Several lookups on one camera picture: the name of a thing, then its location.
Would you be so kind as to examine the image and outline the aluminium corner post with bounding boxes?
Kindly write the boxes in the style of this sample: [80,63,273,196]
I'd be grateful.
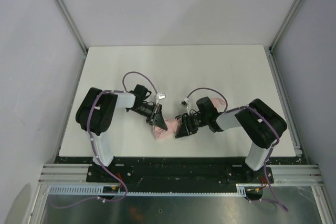
[270,0,321,51]
[39,0,89,53]

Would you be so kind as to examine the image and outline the left aluminium corner post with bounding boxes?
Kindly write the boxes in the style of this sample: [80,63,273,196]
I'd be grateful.
[39,0,89,53]

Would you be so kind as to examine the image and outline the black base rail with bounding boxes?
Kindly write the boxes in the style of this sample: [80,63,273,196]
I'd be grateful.
[86,157,274,194]

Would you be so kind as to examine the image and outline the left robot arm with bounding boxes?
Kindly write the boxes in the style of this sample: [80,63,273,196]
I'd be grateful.
[75,84,168,167]

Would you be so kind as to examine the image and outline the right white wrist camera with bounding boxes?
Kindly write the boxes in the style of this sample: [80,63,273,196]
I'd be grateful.
[180,98,190,109]

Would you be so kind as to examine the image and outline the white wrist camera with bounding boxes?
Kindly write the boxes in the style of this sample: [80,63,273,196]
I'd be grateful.
[180,98,190,109]
[156,92,166,104]

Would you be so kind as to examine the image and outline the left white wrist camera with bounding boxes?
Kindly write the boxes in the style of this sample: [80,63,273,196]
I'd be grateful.
[156,92,166,104]

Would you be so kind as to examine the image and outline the grey cable duct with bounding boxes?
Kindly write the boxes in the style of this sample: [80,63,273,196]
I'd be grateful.
[48,184,263,198]

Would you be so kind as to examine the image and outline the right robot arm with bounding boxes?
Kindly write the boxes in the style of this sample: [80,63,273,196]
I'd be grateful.
[175,97,287,171]

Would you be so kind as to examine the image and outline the right aluminium corner post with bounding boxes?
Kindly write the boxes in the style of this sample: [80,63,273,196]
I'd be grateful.
[270,0,321,51]

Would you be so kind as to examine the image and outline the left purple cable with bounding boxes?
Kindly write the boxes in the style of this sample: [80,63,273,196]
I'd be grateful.
[88,71,160,168]

